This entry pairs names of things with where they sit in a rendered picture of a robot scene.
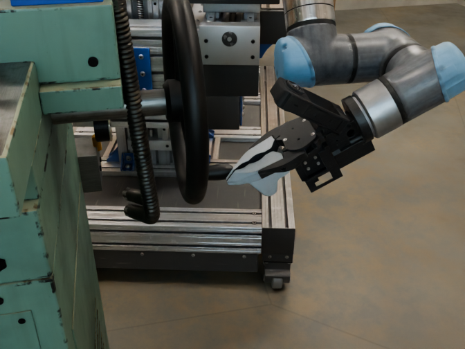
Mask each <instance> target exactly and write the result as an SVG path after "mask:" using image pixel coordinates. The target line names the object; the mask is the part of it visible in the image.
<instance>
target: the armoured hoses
mask: <svg viewBox="0 0 465 349"><path fill-rule="evenodd" d="M112 1H113V11H114V17H115V24H116V36H117V43H118V54H119V61H120V73H121V80H122V92H123V99H124V100H125V101H124V103H125V104H126V105H127V106H126V109H128V111H127V113H128V115H127V117H128V118H127V120H128V122H127V123H128V125H129V126H128V127H129V133H130V137H131V144H132V149H133V153H134V161H135V164H136V171H137V175H138V182H139V186H140V190H139V189H136V188H128V187H127V188H125V189H124V190H123V192H122V196H123V197H124V199H126V200H127V201H130V202H133V203H137V204H140V205H143V206H139V205H135V204H128V205H126V206H125V207H124V213H125V215H126V216H127V217H130V218H132V219H135V220H138V221H140V222H143V223H146V224H155V223H156V222H157V221H158V219H159V217H160V206H159V202H158V195H157V189H156V182H155V177H154V169H153V165H152V156H151V152H150V147H149V140H148V135H147V128H146V122H145V117H144V116H143V113H141V111H142V109H141V107H142V105H141V102H142V99H141V93H140V85H139V80H138V72H137V68H136V61H135V55H134V47H133V46H132V45H133V42H132V38H131V32H130V27H129V18H128V12H127V4H126V0H112Z"/></svg>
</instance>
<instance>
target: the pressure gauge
mask: <svg viewBox="0 0 465 349"><path fill-rule="evenodd" d="M110 123H111V121H110V120H99V121H93V128H94V133H95V134H94V135H93V136H92V142H93V147H97V148H98V151H100V150H101V149H102V144H101V142H105V141H112V140H113V138H112V129H111V126H110Z"/></svg>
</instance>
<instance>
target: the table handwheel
mask: <svg viewBox="0 0 465 349"><path fill-rule="evenodd" d="M161 29H162V51H163V72H164V84H163V88H162V89H150V90H141V91H140V93H141V99H142V102H141V105H142V107H141V109H142V111H141V113H143V116H144V117H146V116H162V115H165V117H166V119H167V120H168V124H169V130H170V140H171V146H172V154H173V159H174V167H175V171H176V178H177V181H178V185H179V190H180V192H181V195H182V197H183V199H184V200H185V201H186V202H187V203H189V204H193V205H194V204H198V203H200V202H201V201H202V200H203V199H204V197H205V195H206V191H207V187H208V175H209V131H208V108H207V100H206V86H205V79H204V72H203V62H202V56H201V48H200V43H199V36H198V32H197V26H196V23H195V19H194V14H193V11H192V7H191V5H190V2H189V0H163V7H162V20H161ZM126 106H127V105H126V104H125V103H124V107H123V108H122V109H106V110H97V111H81V112H73V113H64V114H51V120H52V122H53V124H54V125H59V124H67V123H82V122H91V121H99V120H114V119H123V118H128V117H127V115H128V113H127V111H128V109H126Z"/></svg>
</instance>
